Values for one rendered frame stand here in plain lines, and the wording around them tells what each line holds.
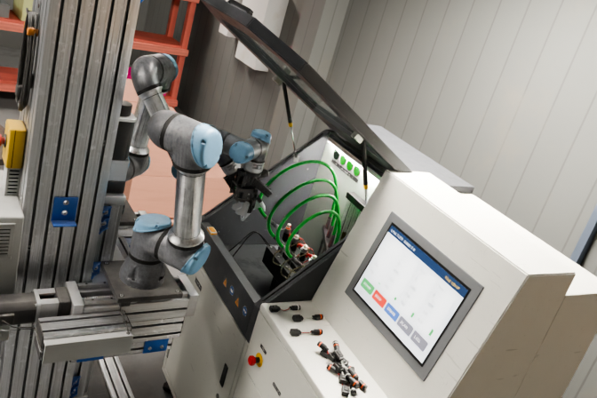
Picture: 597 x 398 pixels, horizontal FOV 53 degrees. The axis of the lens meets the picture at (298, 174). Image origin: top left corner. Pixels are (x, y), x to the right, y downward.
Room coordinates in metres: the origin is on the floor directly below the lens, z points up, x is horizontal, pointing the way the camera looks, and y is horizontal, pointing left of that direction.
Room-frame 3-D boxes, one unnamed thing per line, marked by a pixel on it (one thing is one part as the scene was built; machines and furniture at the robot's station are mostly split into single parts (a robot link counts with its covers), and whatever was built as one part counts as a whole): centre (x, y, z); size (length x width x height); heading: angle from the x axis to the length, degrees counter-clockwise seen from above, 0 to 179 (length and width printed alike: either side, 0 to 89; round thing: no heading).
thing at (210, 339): (2.20, 0.19, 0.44); 0.65 x 0.02 x 0.68; 34
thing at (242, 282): (2.21, 0.17, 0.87); 0.62 x 0.04 x 0.16; 34
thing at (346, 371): (1.65, -0.31, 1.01); 0.23 x 0.11 x 0.06; 34
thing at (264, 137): (2.07, 0.17, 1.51); 0.09 x 0.08 x 0.11; 162
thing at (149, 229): (1.75, 0.41, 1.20); 0.13 x 0.12 x 0.14; 72
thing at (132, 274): (1.75, 0.41, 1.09); 0.15 x 0.15 x 0.10
